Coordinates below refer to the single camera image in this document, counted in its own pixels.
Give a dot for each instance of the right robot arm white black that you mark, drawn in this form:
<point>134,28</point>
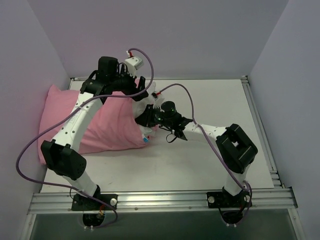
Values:
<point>231,144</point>

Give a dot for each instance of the white blue pillow label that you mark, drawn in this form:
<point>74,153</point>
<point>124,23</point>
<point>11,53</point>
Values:
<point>145,139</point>

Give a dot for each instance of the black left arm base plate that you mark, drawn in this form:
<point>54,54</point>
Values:
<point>81,203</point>

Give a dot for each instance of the aluminium front rail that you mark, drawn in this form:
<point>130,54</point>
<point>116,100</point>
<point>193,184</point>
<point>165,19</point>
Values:
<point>162,201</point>

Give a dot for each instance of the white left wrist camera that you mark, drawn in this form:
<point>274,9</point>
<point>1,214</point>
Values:
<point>133,64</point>

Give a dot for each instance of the pink floral pillowcase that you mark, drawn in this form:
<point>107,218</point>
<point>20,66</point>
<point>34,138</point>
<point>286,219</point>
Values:
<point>113,127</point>

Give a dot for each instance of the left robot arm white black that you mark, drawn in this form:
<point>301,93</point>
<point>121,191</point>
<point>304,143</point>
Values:
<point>61,152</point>

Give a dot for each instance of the white pillow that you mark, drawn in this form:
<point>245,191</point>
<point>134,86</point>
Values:
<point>138,107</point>

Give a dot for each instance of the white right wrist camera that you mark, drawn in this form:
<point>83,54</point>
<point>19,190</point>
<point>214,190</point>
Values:
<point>157,100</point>

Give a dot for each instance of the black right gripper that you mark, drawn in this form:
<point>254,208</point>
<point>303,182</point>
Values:
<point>147,116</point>

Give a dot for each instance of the aluminium back rail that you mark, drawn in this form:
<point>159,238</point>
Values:
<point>187,78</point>

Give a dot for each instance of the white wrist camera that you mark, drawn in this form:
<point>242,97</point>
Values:
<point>157,100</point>
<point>133,64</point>

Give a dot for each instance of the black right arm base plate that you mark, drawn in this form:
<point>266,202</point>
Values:
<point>222,199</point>

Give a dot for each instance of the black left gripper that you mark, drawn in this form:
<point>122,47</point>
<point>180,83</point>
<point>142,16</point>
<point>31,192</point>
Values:
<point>139,91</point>

